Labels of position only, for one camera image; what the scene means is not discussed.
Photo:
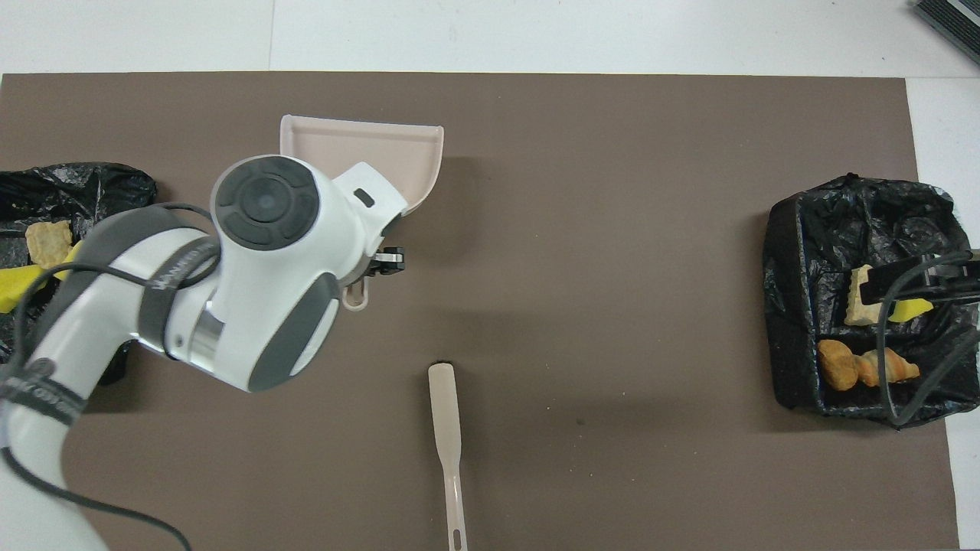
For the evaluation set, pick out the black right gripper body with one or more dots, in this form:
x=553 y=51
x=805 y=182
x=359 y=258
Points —
x=957 y=277

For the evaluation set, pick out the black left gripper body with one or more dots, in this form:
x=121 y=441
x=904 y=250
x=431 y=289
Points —
x=375 y=265

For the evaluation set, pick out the yellow wedge sponge piece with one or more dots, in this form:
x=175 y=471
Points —
x=911 y=310

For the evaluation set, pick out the pale stone-like bread chunk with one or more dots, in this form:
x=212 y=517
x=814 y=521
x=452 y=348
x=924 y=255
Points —
x=859 y=310

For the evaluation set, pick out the long striped croissant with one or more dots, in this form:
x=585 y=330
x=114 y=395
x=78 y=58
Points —
x=899 y=369

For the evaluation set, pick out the brown fried nugget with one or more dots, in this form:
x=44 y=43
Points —
x=837 y=365

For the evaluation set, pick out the beige plastic dustpan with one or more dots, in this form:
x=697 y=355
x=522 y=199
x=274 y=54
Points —
x=367 y=145

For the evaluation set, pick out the beige hand brush black bristles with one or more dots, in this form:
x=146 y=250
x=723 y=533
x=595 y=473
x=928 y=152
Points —
x=445 y=413

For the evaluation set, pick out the short striped croissant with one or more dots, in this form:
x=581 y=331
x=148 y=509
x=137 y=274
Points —
x=47 y=241

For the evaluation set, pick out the yellow notched sponge piece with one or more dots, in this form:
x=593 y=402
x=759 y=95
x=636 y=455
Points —
x=19 y=287

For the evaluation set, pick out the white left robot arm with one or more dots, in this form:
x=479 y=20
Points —
x=268 y=252

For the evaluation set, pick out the black bag lined bin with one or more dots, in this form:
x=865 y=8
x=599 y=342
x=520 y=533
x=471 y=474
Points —
x=811 y=260
x=76 y=184

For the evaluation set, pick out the brown table mat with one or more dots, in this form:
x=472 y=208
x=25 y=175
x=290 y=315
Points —
x=612 y=229

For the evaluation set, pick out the dark ribbed vent panel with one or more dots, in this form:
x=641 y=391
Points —
x=953 y=23

